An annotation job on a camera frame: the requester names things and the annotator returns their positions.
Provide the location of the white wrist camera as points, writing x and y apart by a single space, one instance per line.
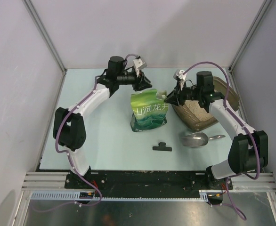
180 77
139 64

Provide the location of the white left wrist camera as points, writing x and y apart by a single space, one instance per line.
139 64

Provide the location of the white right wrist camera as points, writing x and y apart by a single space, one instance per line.
180 77

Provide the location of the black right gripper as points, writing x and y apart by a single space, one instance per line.
176 96

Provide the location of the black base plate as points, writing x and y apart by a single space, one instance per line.
106 179

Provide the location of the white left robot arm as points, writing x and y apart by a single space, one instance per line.
69 129

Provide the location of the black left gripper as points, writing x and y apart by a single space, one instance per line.
145 82

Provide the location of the beige cat litter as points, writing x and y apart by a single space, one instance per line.
197 113

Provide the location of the black bag clip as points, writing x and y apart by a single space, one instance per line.
162 147

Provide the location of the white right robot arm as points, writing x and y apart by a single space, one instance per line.
249 149

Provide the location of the metal scoop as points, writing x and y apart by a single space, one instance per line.
198 139

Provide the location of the green litter bag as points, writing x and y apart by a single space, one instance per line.
149 110

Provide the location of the white slotted cable duct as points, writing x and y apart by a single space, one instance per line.
86 196

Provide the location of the aluminium frame rail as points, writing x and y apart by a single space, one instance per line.
44 181

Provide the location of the brown plastic litter box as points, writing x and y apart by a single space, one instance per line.
220 86

